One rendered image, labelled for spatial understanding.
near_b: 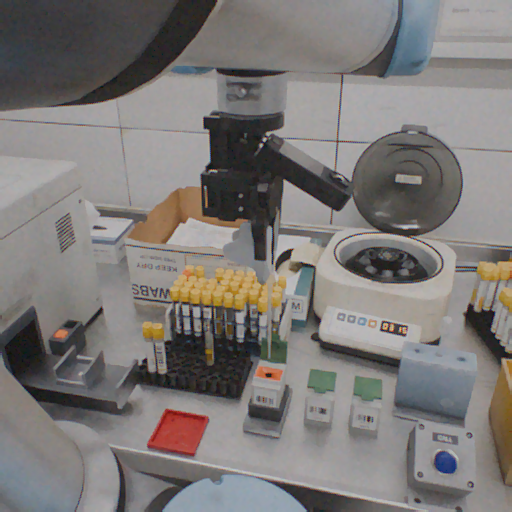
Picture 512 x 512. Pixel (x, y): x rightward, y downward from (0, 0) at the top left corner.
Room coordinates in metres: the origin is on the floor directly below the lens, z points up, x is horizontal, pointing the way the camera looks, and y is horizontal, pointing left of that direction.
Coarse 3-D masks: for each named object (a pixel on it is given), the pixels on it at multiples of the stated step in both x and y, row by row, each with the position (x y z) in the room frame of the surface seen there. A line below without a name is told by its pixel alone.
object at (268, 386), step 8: (264, 368) 0.57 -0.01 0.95; (272, 368) 0.57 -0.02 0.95; (280, 368) 0.57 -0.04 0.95; (256, 376) 0.55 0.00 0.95; (264, 376) 0.55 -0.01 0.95; (272, 376) 0.55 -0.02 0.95; (280, 376) 0.55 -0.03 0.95; (256, 384) 0.54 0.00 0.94; (264, 384) 0.54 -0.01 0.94; (272, 384) 0.54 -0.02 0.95; (280, 384) 0.54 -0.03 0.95; (256, 392) 0.54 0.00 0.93; (264, 392) 0.53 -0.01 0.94; (272, 392) 0.53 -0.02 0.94; (280, 392) 0.54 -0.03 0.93; (256, 400) 0.54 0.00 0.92; (264, 400) 0.53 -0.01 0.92; (272, 400) 0.53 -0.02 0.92; (280, 400) 0.54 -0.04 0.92
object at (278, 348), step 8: (272, 336) 0.59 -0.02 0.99; (264, 344) 0.59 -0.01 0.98; (272, 344) 0.58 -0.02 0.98; (280, 344) 0.58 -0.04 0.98; (264, 352) 0.59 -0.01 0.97; (272, 352) 0.58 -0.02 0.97; (280, 352) 0.58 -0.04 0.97; (264, 360) 0.58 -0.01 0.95; (272, 360) 0.58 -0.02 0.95; (280, 360) 0.58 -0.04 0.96
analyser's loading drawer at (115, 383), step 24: (24, 360) 0.63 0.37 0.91; (48, 360) 0.63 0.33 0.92; (72, 360) 0.61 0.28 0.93; (96, 360) 0.60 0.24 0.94; (24, 384) 0.58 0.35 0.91; (48, 384) 0.57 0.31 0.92; (72, 384) 0.57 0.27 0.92; (96, 384) 0.57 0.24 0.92; (120, 384) 0.55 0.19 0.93; (120, 408) 0.54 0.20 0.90
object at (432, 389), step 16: (416, 352) 0.58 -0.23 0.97; (432, 352) 0.57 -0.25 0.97; (448, 352) 0.57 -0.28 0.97; (464, 352) 0.57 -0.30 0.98; (400, 368) 0.56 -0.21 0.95; (416, 368) 0.56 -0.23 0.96; (432, 368) 0.55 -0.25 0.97; (448, 368) 0.55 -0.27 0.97; (464, 368) 0.54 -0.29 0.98; (400, 384) 0.56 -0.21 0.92; (416, 384) 0.56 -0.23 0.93; (432, 384) 0.55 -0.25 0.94; (448, 384) 0.54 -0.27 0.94; (464, 384) 0.54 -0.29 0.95; (400, 400) 0.56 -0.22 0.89; (416, 400) 0.56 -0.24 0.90; (432, 400) 0.55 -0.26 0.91; (448, 400) 0.54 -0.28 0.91; (464, 400) 0.54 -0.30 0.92; (416, 416) 0.54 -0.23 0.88; (432, 416) 0.54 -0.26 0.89; (448, 416) 0.54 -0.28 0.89; (464, 416) 0.53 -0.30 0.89
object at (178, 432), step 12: (168, 420) 0.54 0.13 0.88; (180, 420) 0.54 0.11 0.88; (192, 420) 0.54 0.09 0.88; (204, 420) 0.53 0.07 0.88; (156, 432) 0.51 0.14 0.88; (168, 432) 0.52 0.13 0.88; (180, 432) 0.52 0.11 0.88; (192, 432) 0.52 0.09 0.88; (156, 444) 0.49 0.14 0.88; (168, 444) 0.50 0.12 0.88; (180, 444) 0.50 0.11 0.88; (192, 444) 0.50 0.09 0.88; (192, 456) 0.48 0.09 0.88
